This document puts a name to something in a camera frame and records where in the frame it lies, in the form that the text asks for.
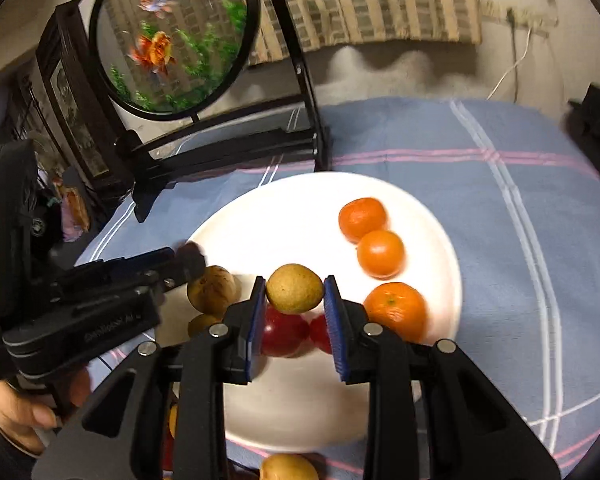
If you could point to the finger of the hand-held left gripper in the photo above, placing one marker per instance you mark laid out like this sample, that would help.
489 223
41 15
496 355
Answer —
180 260
120 292

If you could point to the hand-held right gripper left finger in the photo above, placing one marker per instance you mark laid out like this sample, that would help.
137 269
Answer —
257 330

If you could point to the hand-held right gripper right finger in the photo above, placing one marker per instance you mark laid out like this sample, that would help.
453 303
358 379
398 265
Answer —
335 330

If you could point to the red cherry tomato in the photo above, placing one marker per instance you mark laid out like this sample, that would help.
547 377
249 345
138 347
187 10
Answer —
321 334

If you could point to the red apple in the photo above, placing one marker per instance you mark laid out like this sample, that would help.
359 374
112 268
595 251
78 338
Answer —
285 336

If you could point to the tan striped pepino melon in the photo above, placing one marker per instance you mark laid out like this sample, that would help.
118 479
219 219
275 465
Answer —
212 287

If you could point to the olive tan longan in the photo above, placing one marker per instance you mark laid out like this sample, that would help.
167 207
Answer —
294 287

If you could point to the large orange mandarin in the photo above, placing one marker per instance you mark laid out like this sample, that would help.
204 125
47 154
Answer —
395 310

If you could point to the white oval plate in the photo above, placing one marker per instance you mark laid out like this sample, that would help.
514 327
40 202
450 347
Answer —
290 410

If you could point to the small smooth orange mandarin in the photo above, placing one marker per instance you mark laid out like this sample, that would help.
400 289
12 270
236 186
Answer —
380 254

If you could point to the textured orange mandarin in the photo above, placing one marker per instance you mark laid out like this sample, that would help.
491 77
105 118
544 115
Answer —
362 220

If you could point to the tan oval passion fruit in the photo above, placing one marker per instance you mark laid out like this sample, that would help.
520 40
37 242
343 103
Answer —
287 467

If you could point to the red plum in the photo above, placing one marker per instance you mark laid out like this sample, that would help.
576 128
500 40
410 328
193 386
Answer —
167 452

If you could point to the person's left hand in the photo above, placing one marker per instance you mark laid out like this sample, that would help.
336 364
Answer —
15 410

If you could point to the orange snack packet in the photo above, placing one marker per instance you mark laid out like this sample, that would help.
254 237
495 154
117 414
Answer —
75 207

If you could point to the dark framed picture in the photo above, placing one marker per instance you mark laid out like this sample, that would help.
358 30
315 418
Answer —
75 110

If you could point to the blue striped tablecloth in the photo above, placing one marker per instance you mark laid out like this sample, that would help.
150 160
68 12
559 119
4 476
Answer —
480 185

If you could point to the round fish picture stand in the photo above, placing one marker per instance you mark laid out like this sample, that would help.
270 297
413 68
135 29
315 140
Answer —
175 35

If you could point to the white crumpled plastic sheet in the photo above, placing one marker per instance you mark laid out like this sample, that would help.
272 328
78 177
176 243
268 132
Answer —
380 75

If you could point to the black bag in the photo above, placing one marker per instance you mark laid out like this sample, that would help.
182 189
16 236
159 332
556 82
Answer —
595 130

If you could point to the checked wall cloth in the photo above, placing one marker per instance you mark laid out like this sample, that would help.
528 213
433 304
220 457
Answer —
380 0

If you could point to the white wall socket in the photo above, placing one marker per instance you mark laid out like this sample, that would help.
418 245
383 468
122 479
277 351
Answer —
511 16

